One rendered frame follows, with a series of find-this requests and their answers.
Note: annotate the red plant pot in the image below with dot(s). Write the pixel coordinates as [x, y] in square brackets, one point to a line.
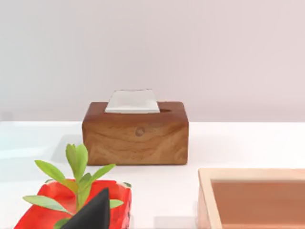
[47, 202]

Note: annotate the shallow salmon-coloured box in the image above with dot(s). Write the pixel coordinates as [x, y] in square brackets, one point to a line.
[257, 200]

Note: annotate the green leafy plant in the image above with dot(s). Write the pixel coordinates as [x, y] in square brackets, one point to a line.
[77, 164]

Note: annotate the wooden tissue box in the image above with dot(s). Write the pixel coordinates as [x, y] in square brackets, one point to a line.
[135, 140]

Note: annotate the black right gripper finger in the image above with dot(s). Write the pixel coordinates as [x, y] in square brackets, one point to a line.
[96, 213]

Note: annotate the white tissue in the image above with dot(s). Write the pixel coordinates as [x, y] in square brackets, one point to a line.
[132, 101]

